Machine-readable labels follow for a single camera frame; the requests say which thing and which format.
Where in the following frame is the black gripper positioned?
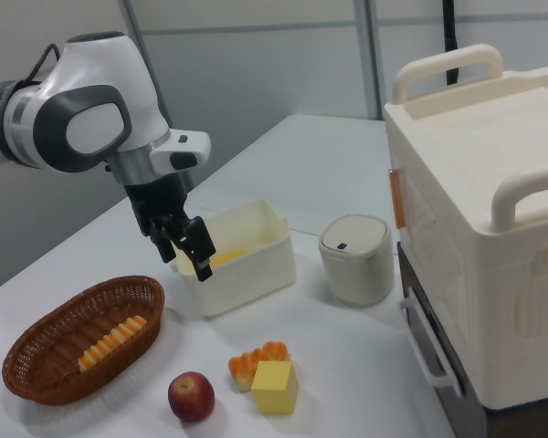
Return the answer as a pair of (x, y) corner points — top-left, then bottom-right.
(124, 174), (217, 282)

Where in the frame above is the yellow cube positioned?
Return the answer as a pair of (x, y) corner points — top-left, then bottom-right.
(250, 359), (300, 416)

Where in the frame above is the yellow flat object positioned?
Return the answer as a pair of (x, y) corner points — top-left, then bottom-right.
(209, 249), (253, 268)

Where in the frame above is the cream open plastic bin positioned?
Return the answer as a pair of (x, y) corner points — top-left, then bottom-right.
(167, 199), (298, 319)

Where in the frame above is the yellow orange striped toy food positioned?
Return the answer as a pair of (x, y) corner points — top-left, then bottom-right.
(77, 315), (148, 374)

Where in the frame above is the orange croissant toy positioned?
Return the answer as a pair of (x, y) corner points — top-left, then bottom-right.
(227, 340), (292, 393)

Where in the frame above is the red apple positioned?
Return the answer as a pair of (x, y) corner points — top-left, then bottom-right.
(166, 370), (216, 423)

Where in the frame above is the small cream lidded trash can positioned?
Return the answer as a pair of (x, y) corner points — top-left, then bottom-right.
(318, 214), (395, 307)

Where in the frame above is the brown wicker basket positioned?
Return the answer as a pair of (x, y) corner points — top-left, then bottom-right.
(2, 274), (166, 407)

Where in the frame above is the dark cabinet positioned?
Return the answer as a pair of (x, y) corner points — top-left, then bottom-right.
(395, 241), (489, 438)

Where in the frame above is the black pole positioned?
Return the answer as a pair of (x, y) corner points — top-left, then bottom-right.
(439, 0), (461, 86)

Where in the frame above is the orange strip handle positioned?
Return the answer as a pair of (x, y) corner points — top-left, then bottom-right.
(388, 168), (406, 229)

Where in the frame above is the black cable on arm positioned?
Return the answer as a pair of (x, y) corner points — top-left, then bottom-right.
(0, 43), (63, 120)

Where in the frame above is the large cream box with handles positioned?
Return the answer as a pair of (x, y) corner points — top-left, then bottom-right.
(383, 43), (548, 411)

